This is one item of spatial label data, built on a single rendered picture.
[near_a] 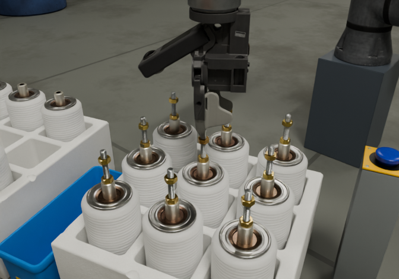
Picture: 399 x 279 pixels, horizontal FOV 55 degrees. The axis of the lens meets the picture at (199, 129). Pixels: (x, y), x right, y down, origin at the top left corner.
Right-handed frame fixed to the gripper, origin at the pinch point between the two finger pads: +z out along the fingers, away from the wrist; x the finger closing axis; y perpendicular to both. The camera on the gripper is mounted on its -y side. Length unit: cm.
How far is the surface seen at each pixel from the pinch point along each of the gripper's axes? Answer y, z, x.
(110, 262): -12.9, 16.3, -15.0
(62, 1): -120, 29, 228
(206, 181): 1.4, 8.9, -2.7
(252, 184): 9.3, 8.9, -2.8
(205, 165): 1.1, 6.7, -1.0
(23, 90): -47, 8, 29
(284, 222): 14.7, 12.8, -7.7
